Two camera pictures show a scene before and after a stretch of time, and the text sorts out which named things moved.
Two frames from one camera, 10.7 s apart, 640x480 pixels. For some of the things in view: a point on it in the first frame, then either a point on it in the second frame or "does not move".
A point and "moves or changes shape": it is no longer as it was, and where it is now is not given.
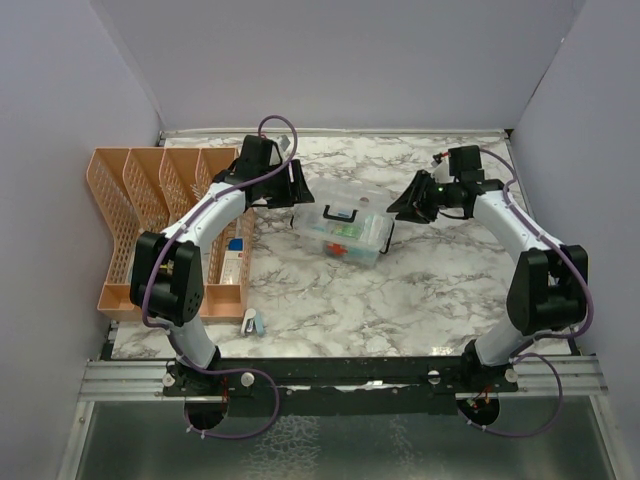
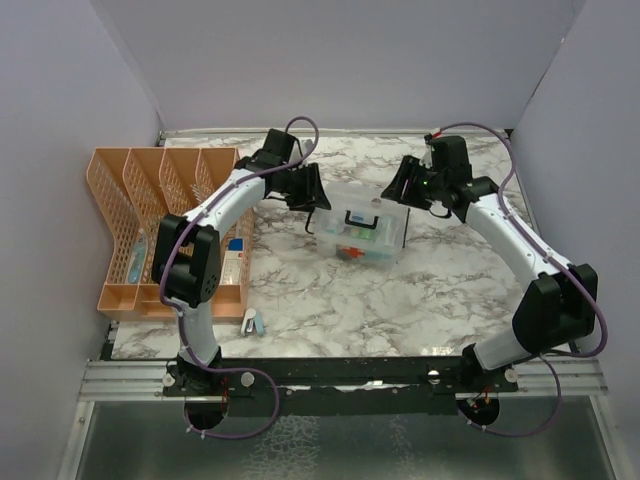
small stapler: (252, 323) does not move
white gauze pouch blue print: (231, 273) does not move
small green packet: (347, 230) to (363, 233)
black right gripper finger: (412, 206) to (402, 186)
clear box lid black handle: (346, 208) moves or changes shape
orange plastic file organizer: (142, 189) does not move
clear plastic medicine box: (348, 222) moves or changes shape
